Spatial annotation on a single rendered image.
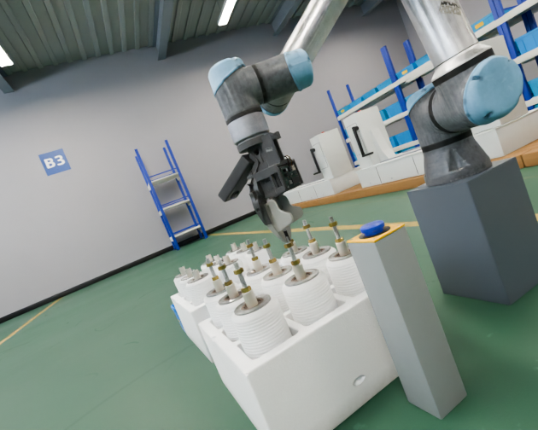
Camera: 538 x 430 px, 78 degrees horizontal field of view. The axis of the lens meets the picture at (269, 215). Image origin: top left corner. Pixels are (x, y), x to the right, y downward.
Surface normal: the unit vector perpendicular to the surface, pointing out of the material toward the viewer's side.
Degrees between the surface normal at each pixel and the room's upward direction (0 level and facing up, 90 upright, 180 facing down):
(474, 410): 0
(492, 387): 0
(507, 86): 98
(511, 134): 90
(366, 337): 90
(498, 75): 98
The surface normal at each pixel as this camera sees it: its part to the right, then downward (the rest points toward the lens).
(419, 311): 0.40, -0.08
